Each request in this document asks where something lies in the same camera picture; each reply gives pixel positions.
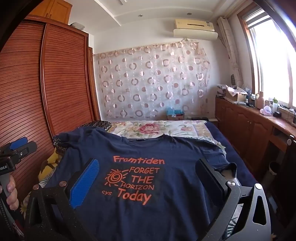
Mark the cream wall air conditioner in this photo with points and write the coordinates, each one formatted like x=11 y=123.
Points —
x=195 y=27

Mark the black patterned pillow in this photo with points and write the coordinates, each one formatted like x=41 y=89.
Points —
x=101 y=125

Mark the white box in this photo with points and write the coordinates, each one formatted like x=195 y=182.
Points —
x=77 y=25

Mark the long wooden cabinet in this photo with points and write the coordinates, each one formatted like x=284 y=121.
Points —
x=240 y=125

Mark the wooden overhead cupboard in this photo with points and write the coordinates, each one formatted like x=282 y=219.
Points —
x=55 y=10

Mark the person's left hand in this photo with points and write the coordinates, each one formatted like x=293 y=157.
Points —
x=12 y=195

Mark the clear bottle with green cap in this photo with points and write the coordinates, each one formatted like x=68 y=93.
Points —
x=275 y=105

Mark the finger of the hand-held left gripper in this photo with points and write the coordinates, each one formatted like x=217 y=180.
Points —
x=19 y=142
x=27 y=148

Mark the small black box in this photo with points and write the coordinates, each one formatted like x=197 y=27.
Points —
x=277 y=114

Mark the dark oval ornament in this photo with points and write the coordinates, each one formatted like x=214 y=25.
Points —
x=233 y=80

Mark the sheer circle-patterned curtain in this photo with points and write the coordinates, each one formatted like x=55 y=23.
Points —
x=150 y=81

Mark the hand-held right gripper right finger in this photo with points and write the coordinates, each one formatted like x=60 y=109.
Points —
x=211 y=185

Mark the wooden slatted wardrobe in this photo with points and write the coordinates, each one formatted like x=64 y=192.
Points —
x=57 y=81

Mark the open cardboard box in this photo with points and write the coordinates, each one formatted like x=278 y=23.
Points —
x=235 y=93

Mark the navy blue printed t-shirt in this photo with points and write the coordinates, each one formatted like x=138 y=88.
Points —
x=138 y=185

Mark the grey trash bin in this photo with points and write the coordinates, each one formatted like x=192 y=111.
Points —
x=274 y=171

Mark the tied patterned window curtain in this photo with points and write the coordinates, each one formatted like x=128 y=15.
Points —
x=231 y=51

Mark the wood-framed window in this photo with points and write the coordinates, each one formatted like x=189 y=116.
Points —
x=270 y=60

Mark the patterned storage tin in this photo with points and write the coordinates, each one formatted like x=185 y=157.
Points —
x=222 y=90

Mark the navy blue blanket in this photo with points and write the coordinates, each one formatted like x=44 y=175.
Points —
x=231 y=148

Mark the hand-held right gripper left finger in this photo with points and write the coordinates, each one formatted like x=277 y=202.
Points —
x=84 y=183

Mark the cardboard box with blue contents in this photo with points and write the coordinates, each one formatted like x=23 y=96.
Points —
x=175 y=114

